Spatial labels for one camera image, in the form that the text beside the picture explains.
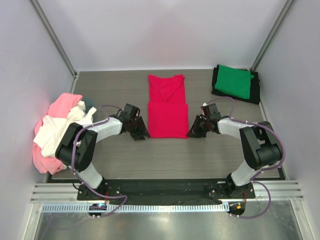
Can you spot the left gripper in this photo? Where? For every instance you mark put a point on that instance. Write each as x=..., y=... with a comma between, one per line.
x=142, y=131

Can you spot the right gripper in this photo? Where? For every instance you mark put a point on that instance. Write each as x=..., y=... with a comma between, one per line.
x=194, y=132

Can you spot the magenta red t-shirt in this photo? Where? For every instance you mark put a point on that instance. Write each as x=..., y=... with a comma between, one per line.
x=168, y=111

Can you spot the light pink t-shirt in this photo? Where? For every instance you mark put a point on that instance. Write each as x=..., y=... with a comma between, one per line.
x=58, y=109

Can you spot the white t-shirt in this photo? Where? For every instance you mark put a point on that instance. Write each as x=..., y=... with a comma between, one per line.
x=51, y=133

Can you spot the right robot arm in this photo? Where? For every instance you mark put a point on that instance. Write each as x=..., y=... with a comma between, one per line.
x=261, y=148

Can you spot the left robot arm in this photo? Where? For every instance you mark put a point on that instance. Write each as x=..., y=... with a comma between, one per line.
x=77, y=146

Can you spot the folded green t-shirt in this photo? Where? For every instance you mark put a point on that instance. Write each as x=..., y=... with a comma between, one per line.
x=234, y=82

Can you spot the folded black t-shirt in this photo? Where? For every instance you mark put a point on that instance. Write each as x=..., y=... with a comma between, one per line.
x=254, y=88

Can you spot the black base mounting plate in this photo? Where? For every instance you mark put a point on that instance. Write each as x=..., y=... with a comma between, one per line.
x=175, y=192

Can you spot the white slotted cable duct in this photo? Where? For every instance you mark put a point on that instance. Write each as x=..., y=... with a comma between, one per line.
x=98, y=207

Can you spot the aluminium front rail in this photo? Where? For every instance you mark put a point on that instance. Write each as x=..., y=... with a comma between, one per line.
x=280, y=190

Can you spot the left aluminium frame post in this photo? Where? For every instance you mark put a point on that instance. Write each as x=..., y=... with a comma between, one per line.
x=52, y=35

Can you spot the aluminium frame post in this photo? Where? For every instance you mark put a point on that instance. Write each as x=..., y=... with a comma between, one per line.
x=52, y=35
x=280, y=19

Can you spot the right aluminium frame post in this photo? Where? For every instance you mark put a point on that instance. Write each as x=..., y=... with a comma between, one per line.
x=280, y=19

